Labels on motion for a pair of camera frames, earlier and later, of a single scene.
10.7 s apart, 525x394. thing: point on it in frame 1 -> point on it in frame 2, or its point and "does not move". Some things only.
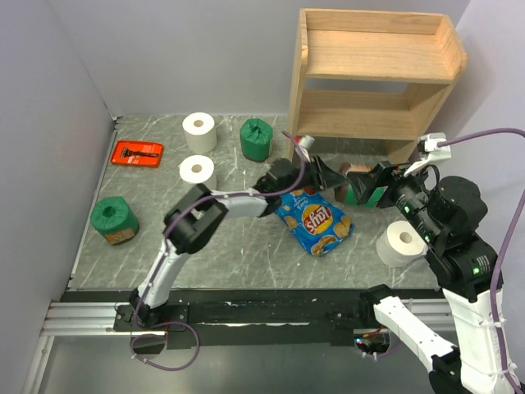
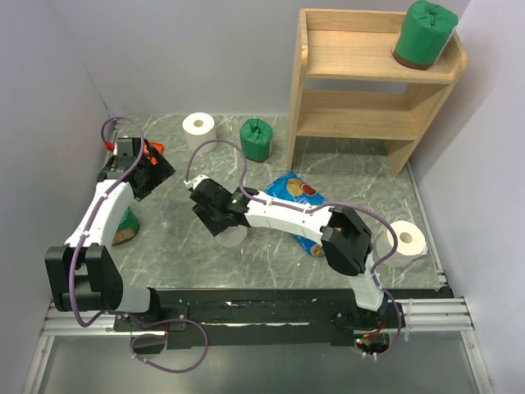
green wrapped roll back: (256, 135) does not move
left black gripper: (322, 176) -> (161, 171)
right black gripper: (381, 172) -> (215, 228)
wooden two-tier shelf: (372, 75) does not move
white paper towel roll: (198, 169) -> (232, 236)
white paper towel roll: (201, 132) does not move
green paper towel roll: (344, 194) -> (425, 34)
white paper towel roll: (400, 244) does not move
